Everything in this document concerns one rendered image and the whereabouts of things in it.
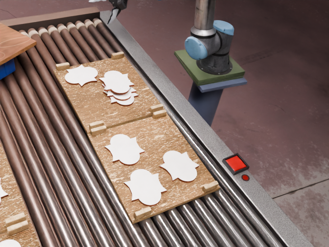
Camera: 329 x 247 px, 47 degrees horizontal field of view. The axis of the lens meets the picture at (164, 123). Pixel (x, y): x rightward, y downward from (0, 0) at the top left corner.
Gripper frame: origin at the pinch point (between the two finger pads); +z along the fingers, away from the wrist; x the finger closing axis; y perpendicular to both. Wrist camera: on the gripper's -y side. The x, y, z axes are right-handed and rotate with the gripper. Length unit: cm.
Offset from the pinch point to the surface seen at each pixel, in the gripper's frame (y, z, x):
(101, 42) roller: -1.6, 8.0, -11.7
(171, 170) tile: -88, 14, -21
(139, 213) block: -102, 28, -11
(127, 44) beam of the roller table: -5.6, -1.6, -19.8
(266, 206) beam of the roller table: -110, -4, -44
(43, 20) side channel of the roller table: 16.6, 23.9, 8.8
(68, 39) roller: 3.1, 19.6, -1.4
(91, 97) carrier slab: -43.2, 23.7, -5.7
